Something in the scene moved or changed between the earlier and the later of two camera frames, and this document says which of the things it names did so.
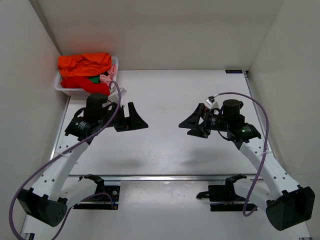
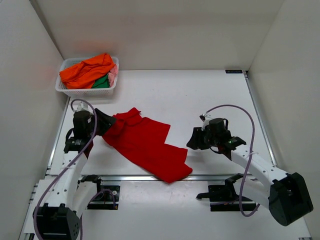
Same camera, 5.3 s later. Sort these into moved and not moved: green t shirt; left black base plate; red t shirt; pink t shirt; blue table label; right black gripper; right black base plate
Moved: green t shirt; red t shirt; right black gripper
Not moved: right black base plate; pink t shirt; left black base plate; blue table label
